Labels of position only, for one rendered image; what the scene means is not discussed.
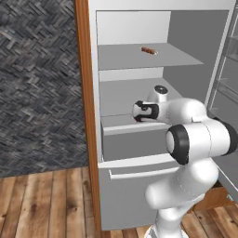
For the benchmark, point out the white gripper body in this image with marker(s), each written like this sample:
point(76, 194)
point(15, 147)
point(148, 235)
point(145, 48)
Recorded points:
point(137, 111)

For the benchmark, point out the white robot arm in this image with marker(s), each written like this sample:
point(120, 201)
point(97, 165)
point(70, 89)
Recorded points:
point(192, 139)

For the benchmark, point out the grey fridge shelf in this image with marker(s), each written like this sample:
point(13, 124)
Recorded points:
point(136, 57)
point(124, 96)

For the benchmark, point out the white fridge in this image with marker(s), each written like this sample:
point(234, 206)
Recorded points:
point(130, 28)

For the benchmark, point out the grey freezer drawer front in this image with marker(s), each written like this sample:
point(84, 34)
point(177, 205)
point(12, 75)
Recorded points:
point(124, 201)

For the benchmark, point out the open fridge door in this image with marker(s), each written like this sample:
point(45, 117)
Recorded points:
point(224, 77)

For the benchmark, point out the brown wooden side panel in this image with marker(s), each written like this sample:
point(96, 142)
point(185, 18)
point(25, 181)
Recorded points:
point(86, 108)

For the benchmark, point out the brown meat skewer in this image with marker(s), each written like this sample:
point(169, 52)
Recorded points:
point(149, 50)

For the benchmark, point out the brown wooden cabinet base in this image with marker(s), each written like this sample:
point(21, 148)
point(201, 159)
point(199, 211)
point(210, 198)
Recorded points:
point(214, 198)

